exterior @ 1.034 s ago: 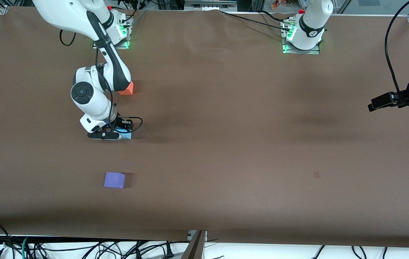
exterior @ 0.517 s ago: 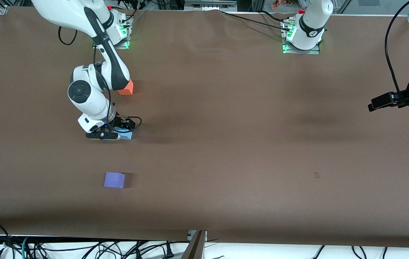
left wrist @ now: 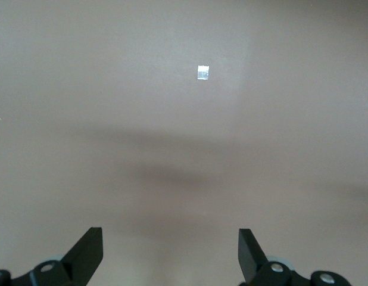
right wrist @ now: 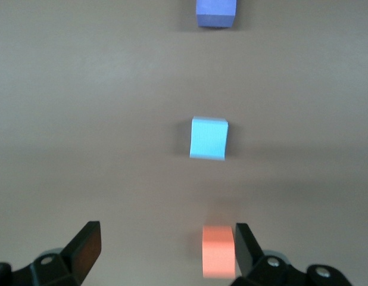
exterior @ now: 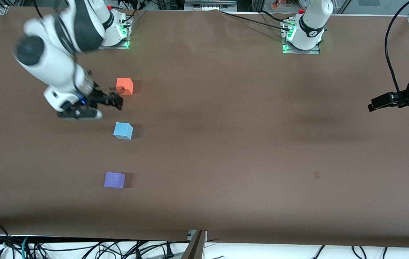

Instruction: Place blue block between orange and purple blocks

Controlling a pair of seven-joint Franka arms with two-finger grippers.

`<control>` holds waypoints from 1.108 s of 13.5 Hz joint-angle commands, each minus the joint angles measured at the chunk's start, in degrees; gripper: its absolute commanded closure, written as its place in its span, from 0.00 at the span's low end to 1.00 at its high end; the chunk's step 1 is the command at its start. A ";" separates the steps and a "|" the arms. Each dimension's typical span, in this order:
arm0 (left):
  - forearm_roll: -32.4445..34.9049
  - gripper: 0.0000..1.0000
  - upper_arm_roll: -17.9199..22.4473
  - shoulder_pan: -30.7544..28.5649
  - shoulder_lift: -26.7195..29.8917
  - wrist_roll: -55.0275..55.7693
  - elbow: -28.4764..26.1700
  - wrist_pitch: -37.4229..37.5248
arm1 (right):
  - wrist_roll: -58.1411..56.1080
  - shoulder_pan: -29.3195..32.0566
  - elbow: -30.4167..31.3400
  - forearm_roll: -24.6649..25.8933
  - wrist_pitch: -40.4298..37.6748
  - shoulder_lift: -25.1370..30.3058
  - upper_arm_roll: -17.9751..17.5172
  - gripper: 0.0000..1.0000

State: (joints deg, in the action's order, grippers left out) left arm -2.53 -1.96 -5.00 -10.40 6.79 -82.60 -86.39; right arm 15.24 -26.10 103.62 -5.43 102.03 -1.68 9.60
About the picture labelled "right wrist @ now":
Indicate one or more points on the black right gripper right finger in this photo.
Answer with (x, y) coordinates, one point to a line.
(249, 256)

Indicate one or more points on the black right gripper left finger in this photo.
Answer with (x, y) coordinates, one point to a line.
(82, 253)

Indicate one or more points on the light blue foam block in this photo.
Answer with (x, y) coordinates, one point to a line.
(208, 138)

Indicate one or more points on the orange foam block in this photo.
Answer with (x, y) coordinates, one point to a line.
(217, 253)

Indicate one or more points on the purple foam block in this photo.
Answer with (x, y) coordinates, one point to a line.
(215, 15)

